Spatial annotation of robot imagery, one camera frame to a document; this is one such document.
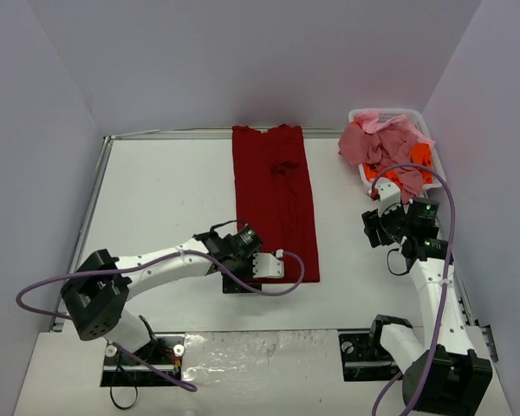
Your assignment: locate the dark red t-shirt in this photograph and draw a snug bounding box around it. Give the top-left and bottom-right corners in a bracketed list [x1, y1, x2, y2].
[231, 125, 321, 283]

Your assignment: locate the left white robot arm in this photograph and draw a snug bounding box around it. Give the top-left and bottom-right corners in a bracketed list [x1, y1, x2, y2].
[61, 225, 263, 362]

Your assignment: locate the pink t-shirt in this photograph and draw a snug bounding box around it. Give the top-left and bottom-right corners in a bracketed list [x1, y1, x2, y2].
[337, 109, 437, 202]

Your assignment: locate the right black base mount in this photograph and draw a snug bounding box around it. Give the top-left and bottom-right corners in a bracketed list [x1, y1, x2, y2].
[338, 328, 426, 382]

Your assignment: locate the black thin cable loop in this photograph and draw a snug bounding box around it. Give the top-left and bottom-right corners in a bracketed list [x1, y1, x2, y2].
[108, 383, 139, 410]

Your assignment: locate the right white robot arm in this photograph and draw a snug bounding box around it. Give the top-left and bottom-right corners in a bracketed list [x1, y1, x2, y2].
[361, 198, 493, 415]

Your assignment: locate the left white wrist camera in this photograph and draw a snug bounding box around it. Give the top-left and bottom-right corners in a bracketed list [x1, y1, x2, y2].
[252, 250, 284, 279]

